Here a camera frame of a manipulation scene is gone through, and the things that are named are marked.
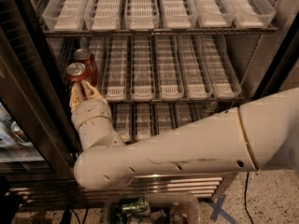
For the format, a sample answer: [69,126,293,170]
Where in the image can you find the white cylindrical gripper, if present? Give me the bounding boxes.
[69,80,125,151]

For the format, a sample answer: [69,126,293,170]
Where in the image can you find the red coke can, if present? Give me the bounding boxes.
[65,62,92,99]
[74,49,98,87]

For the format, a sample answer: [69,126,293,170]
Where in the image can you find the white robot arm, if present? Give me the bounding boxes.
[70,81,299,189]

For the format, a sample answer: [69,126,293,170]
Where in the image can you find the clear can tray under cokes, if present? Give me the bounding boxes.
[74,36,106,91]

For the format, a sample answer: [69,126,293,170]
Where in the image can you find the glass fridge door left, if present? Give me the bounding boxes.
[0,0,80,182]

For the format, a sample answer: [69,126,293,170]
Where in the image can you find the steel fridge base grille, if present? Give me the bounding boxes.
[8,173,237,207]

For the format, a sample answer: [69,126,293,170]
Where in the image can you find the green can in bin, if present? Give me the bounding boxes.
[110,197,149,224]

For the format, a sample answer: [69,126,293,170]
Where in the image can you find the clear plastic bin on floor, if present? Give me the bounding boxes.
[101,192,201,224]

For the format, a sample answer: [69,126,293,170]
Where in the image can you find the black plug on floor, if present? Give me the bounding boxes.
[60,209,72,224]

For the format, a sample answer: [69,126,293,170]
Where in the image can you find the red bottle in bin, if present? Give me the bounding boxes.
[169,203,188,224]

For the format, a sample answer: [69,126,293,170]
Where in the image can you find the blue tape cross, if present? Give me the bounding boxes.
[206,194,236,224]

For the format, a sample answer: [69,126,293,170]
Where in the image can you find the middle wire shelf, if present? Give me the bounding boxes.
[107,95,246,104]

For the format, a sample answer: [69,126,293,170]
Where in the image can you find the wire shelf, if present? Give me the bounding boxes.
[107,95,246,104]
[44,26,278,37]

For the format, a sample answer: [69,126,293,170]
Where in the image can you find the top wire shelf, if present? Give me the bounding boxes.
[44,26,278,37]

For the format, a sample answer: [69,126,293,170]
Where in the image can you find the black cable on floor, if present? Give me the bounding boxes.
[244,171,255,224]

